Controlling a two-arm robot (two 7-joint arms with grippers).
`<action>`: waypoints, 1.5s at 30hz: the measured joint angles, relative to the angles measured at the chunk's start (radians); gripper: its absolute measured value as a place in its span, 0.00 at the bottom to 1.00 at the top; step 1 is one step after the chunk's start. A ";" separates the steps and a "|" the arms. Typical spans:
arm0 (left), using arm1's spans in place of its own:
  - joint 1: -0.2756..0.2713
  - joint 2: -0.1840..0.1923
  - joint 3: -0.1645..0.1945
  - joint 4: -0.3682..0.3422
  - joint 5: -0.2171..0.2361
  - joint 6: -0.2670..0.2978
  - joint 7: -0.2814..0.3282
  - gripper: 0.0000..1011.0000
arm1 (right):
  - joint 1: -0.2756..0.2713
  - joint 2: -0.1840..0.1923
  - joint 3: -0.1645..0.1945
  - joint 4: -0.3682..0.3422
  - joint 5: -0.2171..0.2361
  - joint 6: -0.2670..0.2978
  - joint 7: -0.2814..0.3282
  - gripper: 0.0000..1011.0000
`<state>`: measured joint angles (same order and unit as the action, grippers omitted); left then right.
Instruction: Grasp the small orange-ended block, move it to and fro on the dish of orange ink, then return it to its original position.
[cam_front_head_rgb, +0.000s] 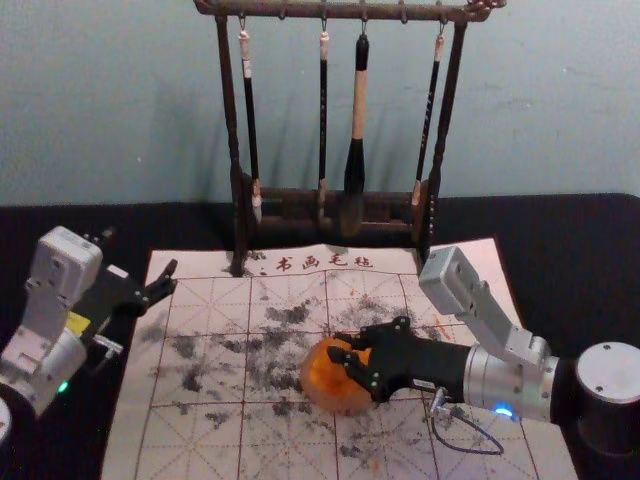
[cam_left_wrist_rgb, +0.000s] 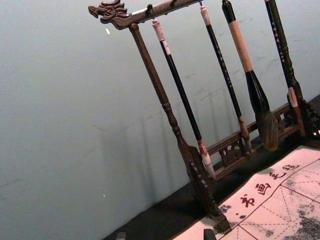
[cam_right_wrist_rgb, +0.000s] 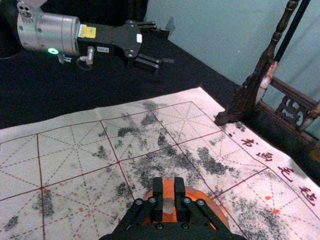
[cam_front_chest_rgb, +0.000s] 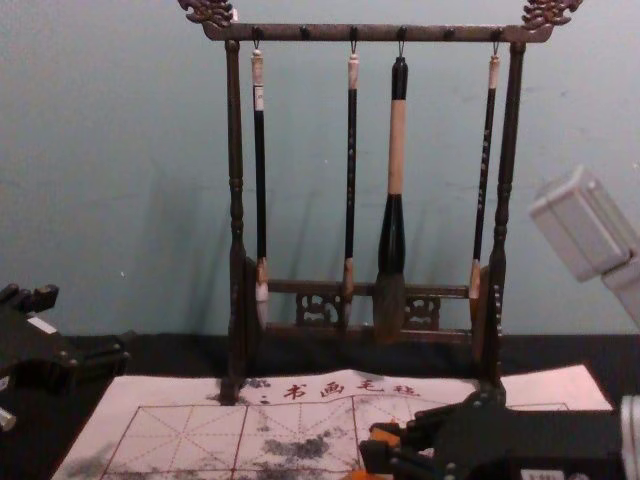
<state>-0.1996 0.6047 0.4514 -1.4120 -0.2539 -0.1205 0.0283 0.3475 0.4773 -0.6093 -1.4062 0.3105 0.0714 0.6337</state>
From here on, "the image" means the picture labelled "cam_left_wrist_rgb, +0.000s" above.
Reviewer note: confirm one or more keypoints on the white calligraphy practice cloth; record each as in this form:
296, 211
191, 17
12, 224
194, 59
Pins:
275, 212

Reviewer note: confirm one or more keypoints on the black table cloth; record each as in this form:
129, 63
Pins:
162, 215

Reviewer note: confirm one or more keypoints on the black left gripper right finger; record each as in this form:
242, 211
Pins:
208, 235

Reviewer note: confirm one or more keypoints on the thin black calligraphy brush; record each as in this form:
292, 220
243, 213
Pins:
175, 75
226, 75
279, 50

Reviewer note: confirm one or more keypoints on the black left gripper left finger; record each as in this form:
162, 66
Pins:
121, 236

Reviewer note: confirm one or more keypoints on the dark wooden dragon brush rack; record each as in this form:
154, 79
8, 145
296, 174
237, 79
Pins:
154, 75

